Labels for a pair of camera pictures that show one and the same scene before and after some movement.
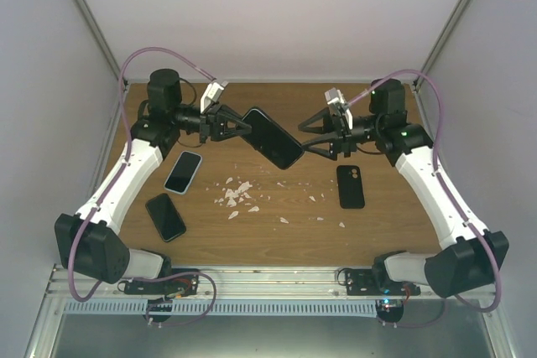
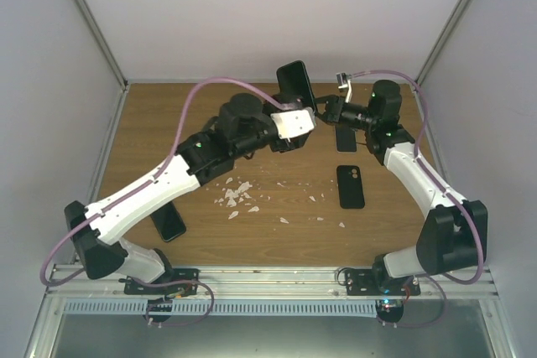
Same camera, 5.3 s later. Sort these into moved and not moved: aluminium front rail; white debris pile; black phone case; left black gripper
Moved: left black gripper
Not moved: white debris pile; black phone case; aluminium front rail
